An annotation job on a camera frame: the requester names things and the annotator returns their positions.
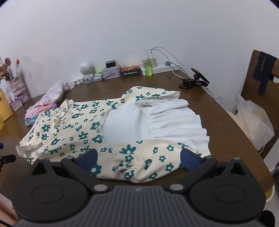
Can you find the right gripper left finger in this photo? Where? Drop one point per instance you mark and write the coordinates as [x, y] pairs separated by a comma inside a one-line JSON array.
[[77, 169]]

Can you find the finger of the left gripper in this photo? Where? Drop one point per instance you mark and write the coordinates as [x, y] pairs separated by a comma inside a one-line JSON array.
[[7, 159]]

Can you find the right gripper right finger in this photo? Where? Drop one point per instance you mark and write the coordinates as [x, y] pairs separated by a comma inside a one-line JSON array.
[[198, 168]]

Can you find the cream floral green dress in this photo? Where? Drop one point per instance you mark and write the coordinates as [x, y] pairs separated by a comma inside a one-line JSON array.
[[138, 137]]

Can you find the yellow mug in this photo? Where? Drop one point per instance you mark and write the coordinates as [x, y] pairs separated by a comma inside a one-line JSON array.
[[2, 124]]

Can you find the yellow thermos jug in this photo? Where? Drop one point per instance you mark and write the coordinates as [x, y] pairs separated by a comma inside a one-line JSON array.
[[5, 108]]

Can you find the pink blue folded garment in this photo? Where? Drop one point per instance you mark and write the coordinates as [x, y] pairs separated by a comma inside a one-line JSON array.
[[33, 112]]

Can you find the purple tissue box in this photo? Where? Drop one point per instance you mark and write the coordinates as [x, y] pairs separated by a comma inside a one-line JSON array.
[[16, 105]]

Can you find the white plastic bag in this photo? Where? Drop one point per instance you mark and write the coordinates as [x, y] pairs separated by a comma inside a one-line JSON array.
[[254, 122]]

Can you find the pink floral white garment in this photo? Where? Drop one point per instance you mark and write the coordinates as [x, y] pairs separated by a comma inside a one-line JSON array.
[[54, 94]]

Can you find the green white small box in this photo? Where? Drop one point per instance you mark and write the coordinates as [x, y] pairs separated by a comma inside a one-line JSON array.
[[98, 76]]

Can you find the black phone holder clamp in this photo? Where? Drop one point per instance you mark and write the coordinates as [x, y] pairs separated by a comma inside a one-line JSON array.
[[198, 81]]

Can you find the pink rose bouquet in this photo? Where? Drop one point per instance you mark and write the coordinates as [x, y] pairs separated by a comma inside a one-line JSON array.
[[6, 72]]

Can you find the grey tin box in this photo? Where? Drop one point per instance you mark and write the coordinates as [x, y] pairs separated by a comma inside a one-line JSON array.
[[111, 73]]

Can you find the white astronaut figurine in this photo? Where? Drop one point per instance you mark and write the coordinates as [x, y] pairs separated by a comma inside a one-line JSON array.
[[87, 70]]

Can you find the small black box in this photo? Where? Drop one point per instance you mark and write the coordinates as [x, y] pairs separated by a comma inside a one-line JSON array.
[[110, 64]]

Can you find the dark red tea box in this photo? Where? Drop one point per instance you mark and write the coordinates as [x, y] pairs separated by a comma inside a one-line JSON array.
[[126, 72]]

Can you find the wooden chair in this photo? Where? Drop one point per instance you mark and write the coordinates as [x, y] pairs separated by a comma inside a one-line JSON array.
[[260, 87]]

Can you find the green spray bottle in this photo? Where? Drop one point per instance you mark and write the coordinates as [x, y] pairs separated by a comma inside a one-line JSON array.
[[147, 65]]

